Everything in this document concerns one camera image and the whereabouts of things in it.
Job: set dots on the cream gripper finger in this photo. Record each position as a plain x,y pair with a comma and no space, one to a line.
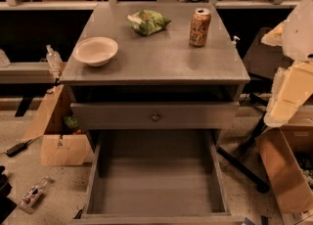
291,88

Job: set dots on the green jalapeno chip bag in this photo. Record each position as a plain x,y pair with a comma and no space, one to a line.
148,22

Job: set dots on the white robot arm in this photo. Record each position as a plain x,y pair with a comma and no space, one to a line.
295,34

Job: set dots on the grey drawer cabinet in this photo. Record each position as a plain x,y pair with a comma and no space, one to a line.
159,68

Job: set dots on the closed grey top drawer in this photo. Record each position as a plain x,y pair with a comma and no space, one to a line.
92,116

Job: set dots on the open grey middle drawer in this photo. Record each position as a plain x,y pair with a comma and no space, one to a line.
156,177

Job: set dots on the orange soda can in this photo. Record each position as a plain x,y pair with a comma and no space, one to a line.
199,26

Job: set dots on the white ceramic bowl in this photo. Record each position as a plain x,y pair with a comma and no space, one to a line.
95,51

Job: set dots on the clear plastic water bottle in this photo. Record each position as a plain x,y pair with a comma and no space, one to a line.
53,58

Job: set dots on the cardboard box on left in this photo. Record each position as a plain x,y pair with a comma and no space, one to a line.
59,147

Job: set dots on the black power adapter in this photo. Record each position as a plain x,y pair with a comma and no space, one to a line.
17,148

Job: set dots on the plastic bottle on floor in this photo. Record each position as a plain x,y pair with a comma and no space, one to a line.
32,196

